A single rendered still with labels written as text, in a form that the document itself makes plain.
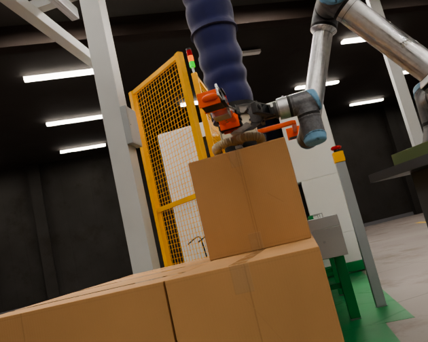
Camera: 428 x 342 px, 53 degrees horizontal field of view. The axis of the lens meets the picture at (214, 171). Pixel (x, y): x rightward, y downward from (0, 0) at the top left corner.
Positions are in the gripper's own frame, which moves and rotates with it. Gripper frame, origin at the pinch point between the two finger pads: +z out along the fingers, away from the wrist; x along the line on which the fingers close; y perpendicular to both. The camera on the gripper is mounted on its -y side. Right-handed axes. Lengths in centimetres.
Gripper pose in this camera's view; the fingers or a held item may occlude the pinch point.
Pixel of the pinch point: (229, 121)
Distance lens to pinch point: 177.7
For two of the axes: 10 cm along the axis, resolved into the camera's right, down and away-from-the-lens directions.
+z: -9.5, 2.5, 1.7
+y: 2.1, 1.2, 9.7
